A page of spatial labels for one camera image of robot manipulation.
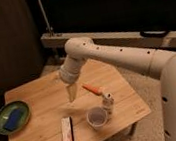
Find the green ceramic plate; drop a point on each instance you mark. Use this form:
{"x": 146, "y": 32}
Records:
{"x": 5, "y": 112}

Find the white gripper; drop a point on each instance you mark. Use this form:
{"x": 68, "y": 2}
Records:
{"x": 69, "y": 72}

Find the orange marker pen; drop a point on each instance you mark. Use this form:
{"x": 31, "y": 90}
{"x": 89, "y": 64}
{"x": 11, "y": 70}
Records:
{"x": 96, "y": 90}

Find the small white bottle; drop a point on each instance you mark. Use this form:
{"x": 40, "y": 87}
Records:
{"x": 108, "y": 102}

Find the wooden side table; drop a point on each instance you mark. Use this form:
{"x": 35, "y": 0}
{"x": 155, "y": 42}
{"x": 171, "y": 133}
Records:
{"x": 48, "y": 102}

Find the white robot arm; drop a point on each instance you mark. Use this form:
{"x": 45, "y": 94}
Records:
{"x": 158, "y": 64}

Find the metal stand pole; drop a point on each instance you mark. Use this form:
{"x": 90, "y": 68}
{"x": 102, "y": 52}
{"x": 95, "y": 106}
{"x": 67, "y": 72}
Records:
{"x": 49, "y": 28}

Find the blue sponge block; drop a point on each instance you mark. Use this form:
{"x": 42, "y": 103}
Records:
{"x": 13, "y": 119}

